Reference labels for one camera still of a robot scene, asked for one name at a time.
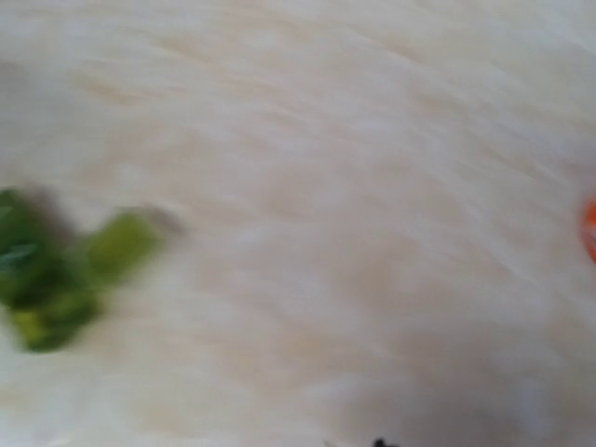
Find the green pill organizer box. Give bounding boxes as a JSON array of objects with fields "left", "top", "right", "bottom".
[{"left": 1, "top": 188, "right": 161, "bottom": 352}]

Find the orange pill bottle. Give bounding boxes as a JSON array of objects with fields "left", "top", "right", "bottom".
[{"left": 579, "top": 197, "right": 596, "bottom": 263}]

